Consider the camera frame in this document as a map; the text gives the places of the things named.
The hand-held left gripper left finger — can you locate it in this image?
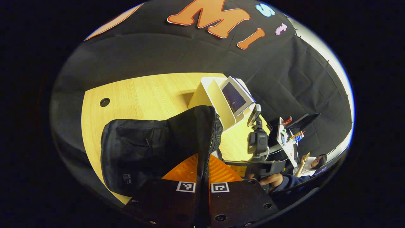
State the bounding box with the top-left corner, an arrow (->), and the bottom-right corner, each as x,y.
123,154 -> 200,228

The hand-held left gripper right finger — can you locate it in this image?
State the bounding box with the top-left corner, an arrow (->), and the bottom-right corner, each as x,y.
207,155 -> 279,228

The purple cover book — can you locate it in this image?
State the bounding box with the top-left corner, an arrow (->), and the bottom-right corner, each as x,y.
221,76 -> 256,117

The white bookshelf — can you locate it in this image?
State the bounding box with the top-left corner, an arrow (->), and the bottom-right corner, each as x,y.
188,77 -> 255,132

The black schoolbag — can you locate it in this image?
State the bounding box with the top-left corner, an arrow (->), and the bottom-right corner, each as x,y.
101,105 -> 233,197

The white side desk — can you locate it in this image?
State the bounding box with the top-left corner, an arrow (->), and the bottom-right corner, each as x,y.
276,117 -> 306,168

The black monitor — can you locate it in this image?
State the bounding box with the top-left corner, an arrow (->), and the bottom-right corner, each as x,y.
286,112 -> 321,130

